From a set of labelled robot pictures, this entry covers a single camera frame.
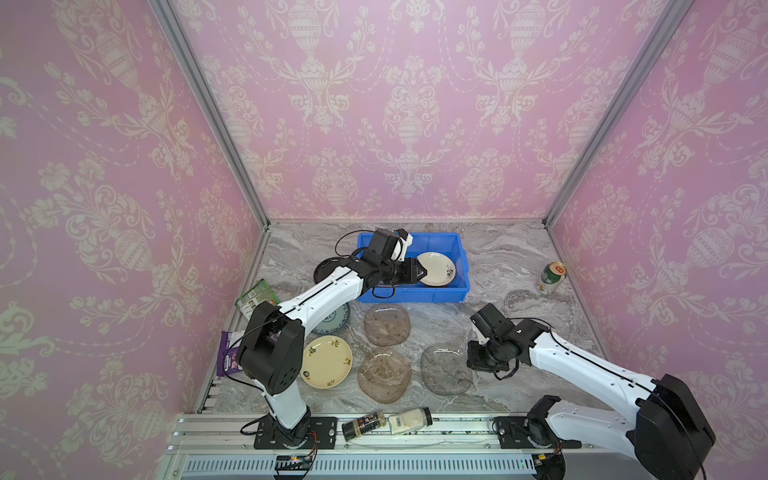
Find cream plate with dark patch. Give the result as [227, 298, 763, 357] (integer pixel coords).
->
[417, 252, 457, 287]

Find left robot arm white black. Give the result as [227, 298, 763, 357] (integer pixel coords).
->
[235, 228, 427, 448]

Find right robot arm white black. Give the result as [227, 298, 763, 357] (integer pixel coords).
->
[467, 304, 716, 479]

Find blue plastic bin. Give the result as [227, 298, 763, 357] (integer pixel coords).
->
[358, 232, 470, 304]

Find black round plate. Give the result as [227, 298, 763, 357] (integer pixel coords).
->
[313, 256, 351, 284]

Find smoky glass plate upper left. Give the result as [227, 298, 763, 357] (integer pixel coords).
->
[363, 304, 411, 347]

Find teal patterned plate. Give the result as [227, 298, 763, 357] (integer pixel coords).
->
[313, 304, 350, 335]

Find green drink can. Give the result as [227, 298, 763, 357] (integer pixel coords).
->
[538, 262, 568, 295]

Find yellow floral plate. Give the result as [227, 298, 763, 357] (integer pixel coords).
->
[299, 335, 354, 390]

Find smoky glass plate lower left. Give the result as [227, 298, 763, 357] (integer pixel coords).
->
[357, 348, 413, 404]

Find green snack packet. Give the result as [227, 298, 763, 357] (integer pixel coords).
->
[235, 279, 280, 319]

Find white bottle black cap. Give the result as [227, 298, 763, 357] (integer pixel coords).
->
[388, 407, 434, 435]

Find dark spice grinder bottle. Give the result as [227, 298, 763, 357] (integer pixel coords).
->
[342, 412, 387, 442]

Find purple snack packet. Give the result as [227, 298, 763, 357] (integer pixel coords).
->
[216, 330, 245, 377]

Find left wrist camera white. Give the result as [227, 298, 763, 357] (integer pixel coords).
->
[392, 229, 413, 262]

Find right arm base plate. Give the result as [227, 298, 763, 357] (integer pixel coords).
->
[491, 416, 582, 450]

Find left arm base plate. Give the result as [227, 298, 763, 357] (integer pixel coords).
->
[253, 415, 338, 450]

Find aluminium front rail frame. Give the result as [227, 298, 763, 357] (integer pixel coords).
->
[156, 413, 651, 479]

